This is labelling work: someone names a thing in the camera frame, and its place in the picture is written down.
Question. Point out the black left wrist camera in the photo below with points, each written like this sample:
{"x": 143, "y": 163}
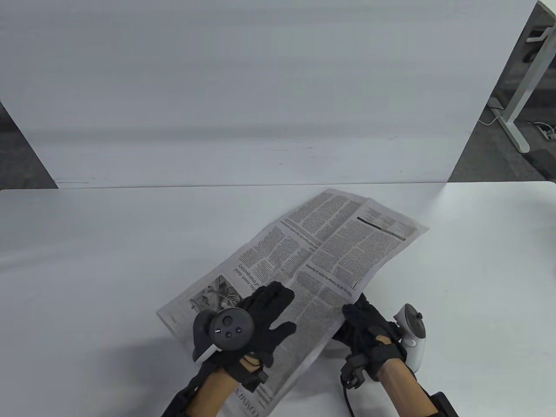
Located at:
{"x": 252, "y": 378}

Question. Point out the dark hand controller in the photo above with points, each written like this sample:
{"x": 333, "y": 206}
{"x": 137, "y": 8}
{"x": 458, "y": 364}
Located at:
{"x": 412, "y": 330}
{"x": 230, "y": 328}

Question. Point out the person's right forearm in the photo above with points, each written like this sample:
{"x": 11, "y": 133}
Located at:
{"x": 406, "y": 391}

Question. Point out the dark right hand controller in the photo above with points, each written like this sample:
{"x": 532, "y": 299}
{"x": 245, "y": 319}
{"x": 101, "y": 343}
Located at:
{"x": 412, "y": 330}

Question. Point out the white partition board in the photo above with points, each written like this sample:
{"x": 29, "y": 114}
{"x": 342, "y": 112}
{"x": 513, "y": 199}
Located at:
{"x": 260, "y": 87}

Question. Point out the person's left hand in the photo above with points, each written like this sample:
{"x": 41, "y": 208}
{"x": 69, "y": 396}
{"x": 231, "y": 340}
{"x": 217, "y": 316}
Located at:
{"x": 269, "y": 304}

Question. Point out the person's left forearm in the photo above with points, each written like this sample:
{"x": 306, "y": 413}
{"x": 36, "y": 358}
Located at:
{"x": 215, "y": 395}

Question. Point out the white desk leg frame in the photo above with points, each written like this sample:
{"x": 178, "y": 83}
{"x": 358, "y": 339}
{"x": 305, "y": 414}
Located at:
{"x": 525, "y": 82}

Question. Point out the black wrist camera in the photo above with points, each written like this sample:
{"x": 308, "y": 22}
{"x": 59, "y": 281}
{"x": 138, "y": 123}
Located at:
{"x": 252, "y": 378}
{"x": 354, "y": 369}

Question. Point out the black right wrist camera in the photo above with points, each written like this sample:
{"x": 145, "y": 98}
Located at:
{"x": 354, "y": 369}

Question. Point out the person's right hand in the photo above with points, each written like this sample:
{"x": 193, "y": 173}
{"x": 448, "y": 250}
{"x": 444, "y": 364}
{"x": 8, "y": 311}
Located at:
{"x": 369, "y": 330}

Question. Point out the printed newspaper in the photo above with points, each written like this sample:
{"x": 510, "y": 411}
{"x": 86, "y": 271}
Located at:
{"x": 325, "y": 243}

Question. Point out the black right forearm module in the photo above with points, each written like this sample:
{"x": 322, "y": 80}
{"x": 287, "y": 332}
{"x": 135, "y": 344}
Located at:
{"x": 444, "y": 406}

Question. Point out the black left forearm module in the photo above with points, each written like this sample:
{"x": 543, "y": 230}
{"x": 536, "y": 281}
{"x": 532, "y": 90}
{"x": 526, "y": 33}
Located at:
{"x": 182, "y": 399}

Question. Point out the dark left hand controller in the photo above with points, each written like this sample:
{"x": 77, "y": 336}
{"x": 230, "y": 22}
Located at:
{"x": 230, "y": 328}

